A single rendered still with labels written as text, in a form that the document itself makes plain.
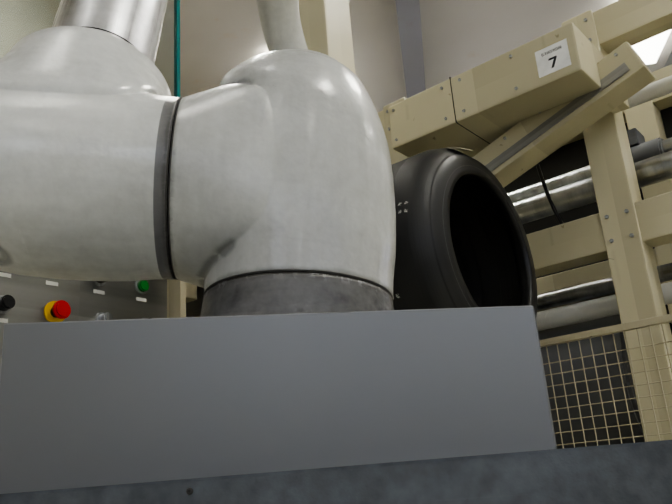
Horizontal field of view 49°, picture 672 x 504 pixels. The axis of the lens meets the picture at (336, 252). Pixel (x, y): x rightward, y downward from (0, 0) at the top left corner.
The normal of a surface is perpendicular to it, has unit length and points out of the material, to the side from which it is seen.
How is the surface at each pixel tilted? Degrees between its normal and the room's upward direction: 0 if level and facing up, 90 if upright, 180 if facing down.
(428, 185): 71
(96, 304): 90
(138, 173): 106
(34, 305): 90
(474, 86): 90
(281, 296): 82
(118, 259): 158
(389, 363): 90
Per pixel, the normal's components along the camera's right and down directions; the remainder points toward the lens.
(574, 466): -0.15, -0.30
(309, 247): 0.15, -0.25
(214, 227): -0.20, 0.18
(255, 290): -0.36, -0.41
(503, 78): -0.64, -0.20
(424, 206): 0.04, -0.47
